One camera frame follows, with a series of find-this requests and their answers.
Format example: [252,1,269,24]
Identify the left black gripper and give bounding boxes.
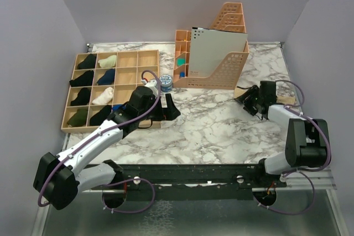
[139,93,181,122]

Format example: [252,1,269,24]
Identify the beige underwear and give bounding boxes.
[234,87,296,104]

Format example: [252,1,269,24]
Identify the blue boxer underwear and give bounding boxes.
[112,104,122,111]

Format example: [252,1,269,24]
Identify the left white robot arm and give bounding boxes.
[33,85,181,210]

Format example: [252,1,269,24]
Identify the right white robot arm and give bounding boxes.
[235,80,331,187]

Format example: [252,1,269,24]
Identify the peach file organizer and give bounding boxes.
[173,2,249,90]

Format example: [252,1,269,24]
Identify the blue patterned round tin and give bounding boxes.
[159,74,173,93]

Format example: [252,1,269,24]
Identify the white rolled sock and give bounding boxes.
[92,87,113,105]

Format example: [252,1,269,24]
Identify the navy rolled sock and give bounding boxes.
[97,69,115,86]

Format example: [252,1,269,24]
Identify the grey white folder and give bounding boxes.
[189,27,248,77]

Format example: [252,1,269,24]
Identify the black rolled sock bottom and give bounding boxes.
[88,105,112,127]

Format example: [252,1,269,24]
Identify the black rolled sock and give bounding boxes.
[68,87,91,106]
[69,70,94,87]
[88,105,112,127]
[77,54,97,70]

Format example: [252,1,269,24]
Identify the wooden compartment tray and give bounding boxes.
[61,50,159,133]

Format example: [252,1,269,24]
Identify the pale green rolled sock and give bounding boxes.
[98,55,117,68]

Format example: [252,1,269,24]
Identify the dark green rolled sock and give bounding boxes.
[67,108,88,127]

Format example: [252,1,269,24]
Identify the black rolled sock top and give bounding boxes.
[77,54,97,70]

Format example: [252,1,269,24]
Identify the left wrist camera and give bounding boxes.
[144,79,160,94]

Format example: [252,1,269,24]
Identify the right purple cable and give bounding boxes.
[253,80,332,215]

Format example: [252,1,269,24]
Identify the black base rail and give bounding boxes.
[101,164,286,201]

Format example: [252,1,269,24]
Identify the aluminium extrusion rail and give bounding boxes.
[286,167,337,190]

